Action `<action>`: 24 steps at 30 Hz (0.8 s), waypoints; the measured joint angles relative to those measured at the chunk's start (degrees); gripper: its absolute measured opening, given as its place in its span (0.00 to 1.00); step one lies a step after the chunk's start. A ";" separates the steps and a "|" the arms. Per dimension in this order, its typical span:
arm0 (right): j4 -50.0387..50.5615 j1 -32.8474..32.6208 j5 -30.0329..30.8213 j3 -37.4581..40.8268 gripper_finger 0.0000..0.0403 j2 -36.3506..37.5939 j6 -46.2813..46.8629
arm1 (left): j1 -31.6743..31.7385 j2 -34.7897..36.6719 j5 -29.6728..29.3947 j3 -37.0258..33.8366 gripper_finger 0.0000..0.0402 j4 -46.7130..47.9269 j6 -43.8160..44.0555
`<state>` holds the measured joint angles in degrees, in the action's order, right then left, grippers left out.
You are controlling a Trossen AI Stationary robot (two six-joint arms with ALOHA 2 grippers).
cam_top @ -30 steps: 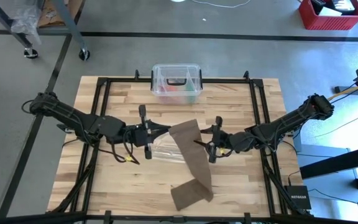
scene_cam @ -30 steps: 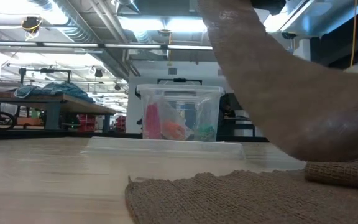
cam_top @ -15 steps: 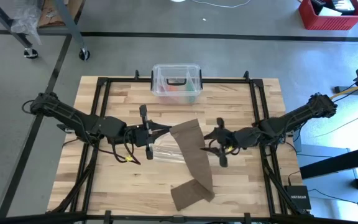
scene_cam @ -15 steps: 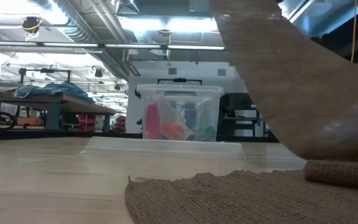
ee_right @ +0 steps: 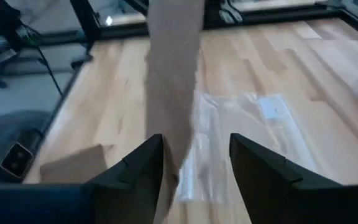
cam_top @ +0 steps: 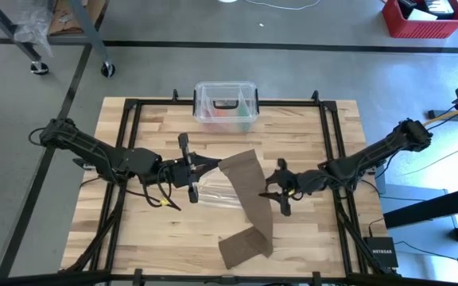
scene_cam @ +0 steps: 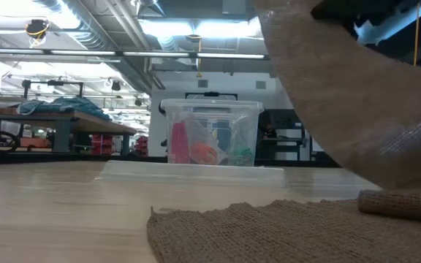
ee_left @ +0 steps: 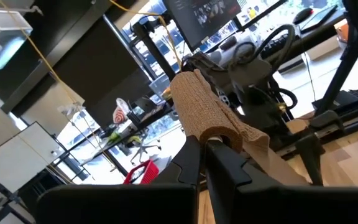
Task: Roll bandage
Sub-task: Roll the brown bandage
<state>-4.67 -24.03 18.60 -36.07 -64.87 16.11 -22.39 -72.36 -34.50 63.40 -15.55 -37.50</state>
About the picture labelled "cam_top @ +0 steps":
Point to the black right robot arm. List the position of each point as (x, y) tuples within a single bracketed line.
[(372, 153)]

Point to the clear zip plastic bag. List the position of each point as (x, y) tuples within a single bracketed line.
[(217, 192)]

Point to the black Netgear network switch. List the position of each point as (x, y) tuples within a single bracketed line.
[(381, 252)]

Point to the red plastic crate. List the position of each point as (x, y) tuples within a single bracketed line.
[(424, 29)]

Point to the clear plastic storage box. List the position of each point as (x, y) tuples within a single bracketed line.
[(225, 126)]

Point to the black electronics box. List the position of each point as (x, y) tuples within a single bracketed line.
[(443, 6)]

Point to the brown cardboard sheet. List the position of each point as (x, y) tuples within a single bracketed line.
[(64, 22)]

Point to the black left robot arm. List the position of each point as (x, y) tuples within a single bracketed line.
[(94, 149)]

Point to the orange bandage roll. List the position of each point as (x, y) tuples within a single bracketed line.
[(224, 114)]

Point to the black metal table frame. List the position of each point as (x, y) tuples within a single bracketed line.
[(272, 280)]

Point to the green bandage roll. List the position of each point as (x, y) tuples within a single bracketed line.
[(247, 115)]

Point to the grey metal cart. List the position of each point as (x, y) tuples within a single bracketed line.
[(90, 28)]

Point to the brown elastic bandage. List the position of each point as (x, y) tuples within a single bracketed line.
[(249, 178)]

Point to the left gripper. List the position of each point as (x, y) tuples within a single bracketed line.
[(181, 175)]

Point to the white round object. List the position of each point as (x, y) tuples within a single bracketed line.
[(227, 1)]

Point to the crumpled clear plastic wrap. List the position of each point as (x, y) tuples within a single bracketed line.
[(34, 28)]

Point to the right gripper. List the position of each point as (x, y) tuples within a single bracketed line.
[(302, 182)]

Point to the black desk frame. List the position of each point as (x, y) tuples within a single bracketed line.
[(431, 206)]

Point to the white paper sheet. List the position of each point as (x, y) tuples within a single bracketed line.
[(421, 16)]

